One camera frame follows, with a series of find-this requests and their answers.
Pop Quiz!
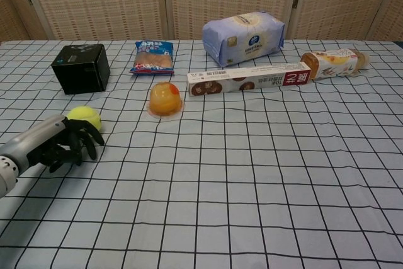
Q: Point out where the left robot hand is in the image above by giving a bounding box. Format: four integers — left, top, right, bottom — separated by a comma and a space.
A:
0, 114, 105, 174

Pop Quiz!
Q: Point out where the yellow tennis ball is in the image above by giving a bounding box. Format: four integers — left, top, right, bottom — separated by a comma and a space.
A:
66, 106, 102, 132

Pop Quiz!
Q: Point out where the black cardboard box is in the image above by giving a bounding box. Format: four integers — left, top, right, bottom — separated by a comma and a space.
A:
51, 43, 111, 95

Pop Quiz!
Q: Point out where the long white wrap box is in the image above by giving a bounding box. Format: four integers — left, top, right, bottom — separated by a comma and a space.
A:
186, 62, 312, 98

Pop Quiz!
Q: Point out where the orange jelly cup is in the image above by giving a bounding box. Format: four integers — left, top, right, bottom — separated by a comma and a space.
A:
147, 81, 184, 120

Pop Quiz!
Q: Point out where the blue snack bag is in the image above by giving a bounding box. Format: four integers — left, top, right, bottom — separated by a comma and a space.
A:
129, 40, 176, 76

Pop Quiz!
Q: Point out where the checkered tablecloth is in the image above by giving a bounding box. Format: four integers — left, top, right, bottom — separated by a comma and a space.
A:
0, 39, 403, 269

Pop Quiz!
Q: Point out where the woven folding screen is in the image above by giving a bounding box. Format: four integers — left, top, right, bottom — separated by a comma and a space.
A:
0, 0, 403, 43

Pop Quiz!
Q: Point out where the light blue tissue pack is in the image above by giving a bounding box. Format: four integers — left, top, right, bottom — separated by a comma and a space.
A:
201, 9, 286, 68

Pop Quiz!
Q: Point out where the tea bottle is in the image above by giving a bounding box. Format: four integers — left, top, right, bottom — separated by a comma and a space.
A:
300, 48, 372, 82

